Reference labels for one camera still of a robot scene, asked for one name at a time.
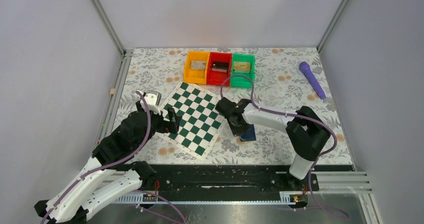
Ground blue leather card holder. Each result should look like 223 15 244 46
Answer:
239 125 257 142

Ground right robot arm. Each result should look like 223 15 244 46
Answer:
215 97 334 180

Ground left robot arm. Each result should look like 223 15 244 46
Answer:
34 108 182 224

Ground gold card box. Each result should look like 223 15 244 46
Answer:
232 61 251 73

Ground black card box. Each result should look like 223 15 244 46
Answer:
211 61 230 73

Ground silver card box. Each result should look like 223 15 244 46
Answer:
189 60 207 70

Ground green white chessboard mat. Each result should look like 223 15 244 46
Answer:
160 82 225 160

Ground yellow plastic bin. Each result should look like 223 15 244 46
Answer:
183 50 210 85

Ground red plastic bin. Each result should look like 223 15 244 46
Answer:
206 52 232 86

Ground green plastic bin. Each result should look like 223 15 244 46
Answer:
229 53 256 88

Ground floral table mat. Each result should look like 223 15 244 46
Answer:
109 47 353 165

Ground purple toy microphone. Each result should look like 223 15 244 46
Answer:
299 61 327 100

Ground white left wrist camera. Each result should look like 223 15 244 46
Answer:
135 90 162 114

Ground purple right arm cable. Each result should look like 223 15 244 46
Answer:
220 74 350 221

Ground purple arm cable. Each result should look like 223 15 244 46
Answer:
39 91 188 224
220 74 350 221

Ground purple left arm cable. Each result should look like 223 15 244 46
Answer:
39 91 188 224

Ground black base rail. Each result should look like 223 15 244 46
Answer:
140 164 320 202

